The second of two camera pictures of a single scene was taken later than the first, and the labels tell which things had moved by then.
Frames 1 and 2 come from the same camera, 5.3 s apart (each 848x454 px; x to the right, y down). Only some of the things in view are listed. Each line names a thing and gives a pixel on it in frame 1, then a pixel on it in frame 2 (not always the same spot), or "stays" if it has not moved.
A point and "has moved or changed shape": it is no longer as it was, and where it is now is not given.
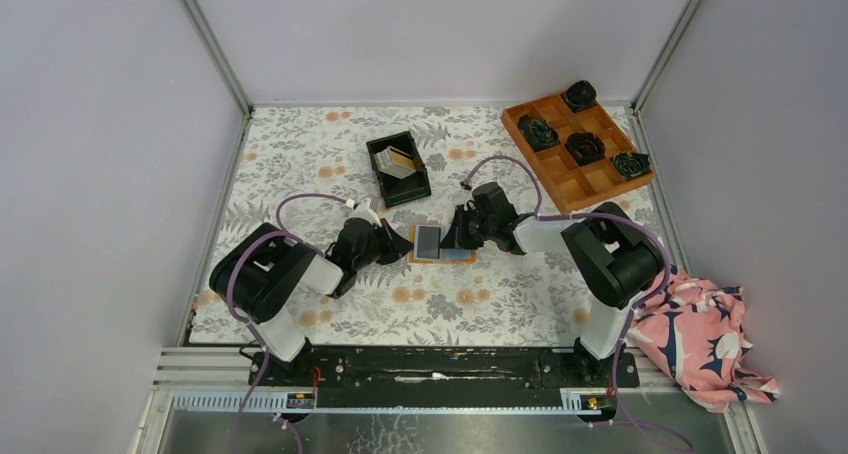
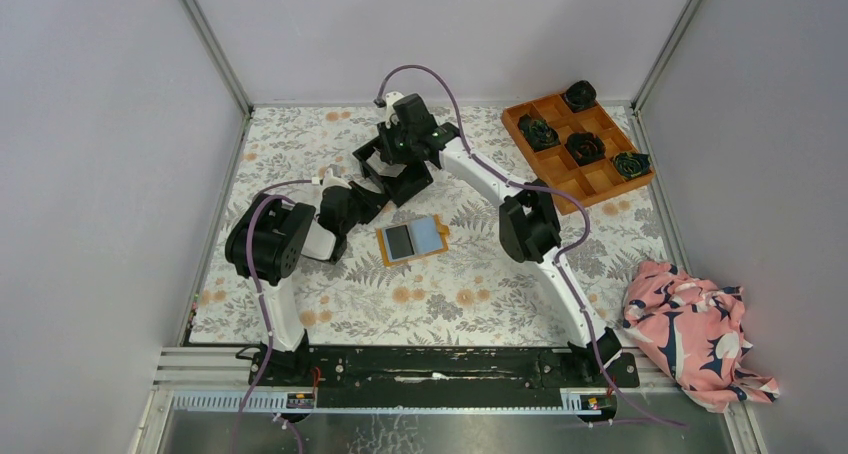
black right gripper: (456, 237) -> (386, 146)
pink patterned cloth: (692, 330) stays
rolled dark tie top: (580, 96) stays
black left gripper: (414, 165) stays
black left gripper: (396, 246) -> (370, 201)
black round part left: (538, 132) stays
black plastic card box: (396, 191) has moved or changed shape
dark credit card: (427, 242) has moved or changed shape
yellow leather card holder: (447, 255) -> (412, 239)
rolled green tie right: (629, 164) stays
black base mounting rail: (446, 377) stays
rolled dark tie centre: (585, 147) stays
